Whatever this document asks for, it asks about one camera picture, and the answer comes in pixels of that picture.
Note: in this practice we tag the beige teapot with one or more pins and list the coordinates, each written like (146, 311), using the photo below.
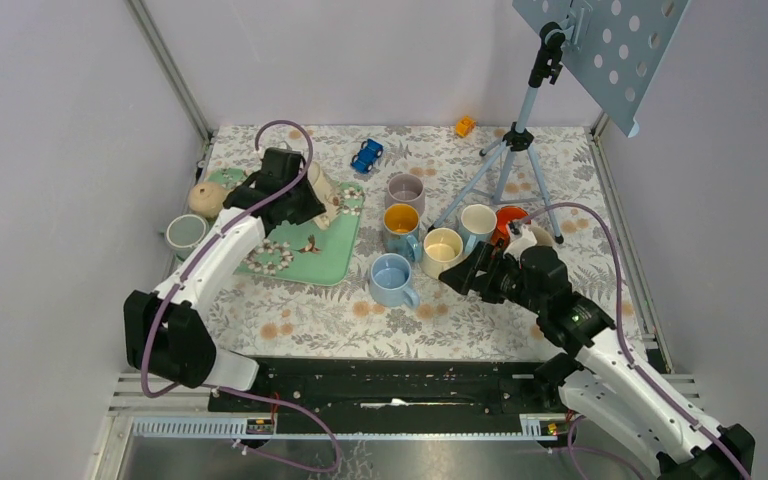
(206, 199)

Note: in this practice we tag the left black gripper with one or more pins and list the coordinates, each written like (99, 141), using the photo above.
(312, 208)

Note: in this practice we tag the cream upside-down mug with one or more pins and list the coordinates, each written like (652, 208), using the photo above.
(443, 248)

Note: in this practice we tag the light blue tripod stand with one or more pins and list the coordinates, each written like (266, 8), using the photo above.
(523, 132)

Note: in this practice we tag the blue mug yellow inside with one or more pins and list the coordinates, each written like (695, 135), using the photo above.
(400, 232)

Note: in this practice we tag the mauve pink mug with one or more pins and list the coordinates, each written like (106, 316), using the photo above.
(405, 188)

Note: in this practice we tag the grey metal cup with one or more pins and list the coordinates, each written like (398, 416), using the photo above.
(184, 233)

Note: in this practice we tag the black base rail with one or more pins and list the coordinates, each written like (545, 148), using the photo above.
(403, 397)

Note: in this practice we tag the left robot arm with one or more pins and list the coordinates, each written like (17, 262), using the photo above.
(165, 331)

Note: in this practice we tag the blue toy car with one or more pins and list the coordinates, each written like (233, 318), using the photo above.
(364, 160)

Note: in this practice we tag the perforated grey panel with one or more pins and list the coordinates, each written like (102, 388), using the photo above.
(612, 48)

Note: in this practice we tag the orange toy block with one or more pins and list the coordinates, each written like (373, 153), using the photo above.
(464, 126)

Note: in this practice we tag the small beige cup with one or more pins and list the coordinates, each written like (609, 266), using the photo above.
(326, 193)

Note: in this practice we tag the floral table cloth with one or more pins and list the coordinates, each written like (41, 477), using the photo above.
(260, 315)

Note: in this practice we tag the green plastic tray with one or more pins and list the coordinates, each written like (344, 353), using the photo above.
(306, 253)

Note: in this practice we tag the tall beige cup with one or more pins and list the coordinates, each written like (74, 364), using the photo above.
(542, 236)

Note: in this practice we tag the orange mug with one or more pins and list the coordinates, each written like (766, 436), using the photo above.
(504, 216)

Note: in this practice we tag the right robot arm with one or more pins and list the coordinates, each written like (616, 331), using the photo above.
(598, 377)

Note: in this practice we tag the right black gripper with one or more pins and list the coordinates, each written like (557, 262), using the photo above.
(461, 276)

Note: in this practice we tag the light blue upside-down mug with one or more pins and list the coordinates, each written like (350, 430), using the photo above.
(390, 282)

